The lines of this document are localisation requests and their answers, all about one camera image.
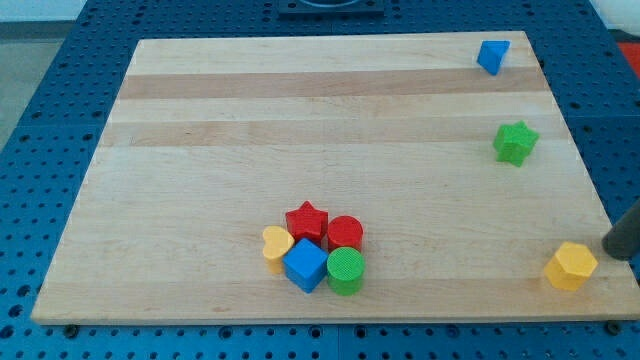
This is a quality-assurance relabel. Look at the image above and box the green cylinder block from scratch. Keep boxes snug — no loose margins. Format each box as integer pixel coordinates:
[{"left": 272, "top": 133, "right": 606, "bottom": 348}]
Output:
[{"left": 327, "top": 247, "right": 366, "bottom": 296}]

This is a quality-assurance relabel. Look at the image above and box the blue triangle block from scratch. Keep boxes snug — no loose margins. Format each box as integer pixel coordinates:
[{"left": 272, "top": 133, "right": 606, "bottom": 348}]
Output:
[{"left": 476, "top": 40, "right": 511, "bottom": 76}]

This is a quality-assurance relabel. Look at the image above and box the green star block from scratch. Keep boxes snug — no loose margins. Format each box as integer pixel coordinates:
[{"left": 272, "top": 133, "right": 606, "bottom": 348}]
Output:
[{"left": 493, "top": 121, "right": 540, "bottom": 167}]

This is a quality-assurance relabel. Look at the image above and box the red star block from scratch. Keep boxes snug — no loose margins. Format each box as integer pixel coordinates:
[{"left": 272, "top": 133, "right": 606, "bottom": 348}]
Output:
[{"left": 285, "top": 201, "right": 328, "bottom": 247}]

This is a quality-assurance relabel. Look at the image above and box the blue cube block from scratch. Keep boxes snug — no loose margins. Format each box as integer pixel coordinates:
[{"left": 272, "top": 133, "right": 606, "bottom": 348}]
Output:
[{"left": 283, "top": 238, "right": 328, "bottom": 293}]

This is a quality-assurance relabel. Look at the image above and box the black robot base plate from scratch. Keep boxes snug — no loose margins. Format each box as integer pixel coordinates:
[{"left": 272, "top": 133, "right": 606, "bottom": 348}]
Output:
[{"left": 275, "top": 0, "right": 386, "bottom": 16}]

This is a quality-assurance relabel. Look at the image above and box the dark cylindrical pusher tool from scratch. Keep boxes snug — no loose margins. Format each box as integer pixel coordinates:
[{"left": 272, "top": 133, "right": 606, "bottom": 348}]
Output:
[{"left": 601, "top": 201, "right": 639, "bottom": 260}]

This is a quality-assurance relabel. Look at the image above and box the red cylinder block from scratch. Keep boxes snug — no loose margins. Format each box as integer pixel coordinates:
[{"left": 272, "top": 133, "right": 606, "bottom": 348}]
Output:
[{"left": 327, "top": 215, "right": 364, "bottom": 251}]

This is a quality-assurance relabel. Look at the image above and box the wooden board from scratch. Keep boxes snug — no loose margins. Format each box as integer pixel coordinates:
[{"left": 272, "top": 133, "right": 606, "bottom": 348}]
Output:
[{"left": 31, "top": 31, "right": 639, "bottom": 325}]

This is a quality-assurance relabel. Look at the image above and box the yellow hexagon block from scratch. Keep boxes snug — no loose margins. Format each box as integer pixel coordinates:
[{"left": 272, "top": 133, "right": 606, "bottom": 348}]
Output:
[{"left": 543, "top": 242, "right": 599, "bottom": 291}]

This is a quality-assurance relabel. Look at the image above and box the yellow heart block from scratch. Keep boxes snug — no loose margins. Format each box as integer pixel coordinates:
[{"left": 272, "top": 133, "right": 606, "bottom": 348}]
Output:
[{"left": 262, "top": 225, "right": 295, "bottom": 274}]

